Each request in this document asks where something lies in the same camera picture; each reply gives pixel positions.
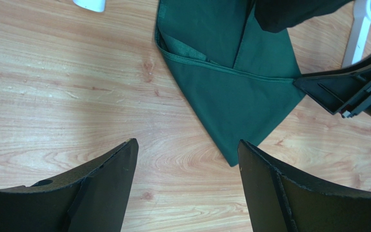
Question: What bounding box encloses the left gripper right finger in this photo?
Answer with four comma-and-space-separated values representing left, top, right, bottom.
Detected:
238, 140, 371, 232

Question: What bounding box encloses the left white rack foot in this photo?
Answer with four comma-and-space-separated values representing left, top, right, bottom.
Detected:
73, 0, 106, 13

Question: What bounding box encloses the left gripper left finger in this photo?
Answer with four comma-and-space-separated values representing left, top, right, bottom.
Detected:
0, 138, 139, 232

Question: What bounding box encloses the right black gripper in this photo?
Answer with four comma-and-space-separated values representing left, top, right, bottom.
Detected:
294, 54, 371, 118

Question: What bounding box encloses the right white rack foot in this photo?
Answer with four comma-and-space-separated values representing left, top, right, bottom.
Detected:
342, 0, 371, 68

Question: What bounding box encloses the dark green cloth napkin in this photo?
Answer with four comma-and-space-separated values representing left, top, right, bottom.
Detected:
155, 0, 304, 167

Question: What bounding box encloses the white rack foot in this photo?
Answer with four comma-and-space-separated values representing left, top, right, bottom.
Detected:
342, 0, 371, 68
73, 0, 106, 13

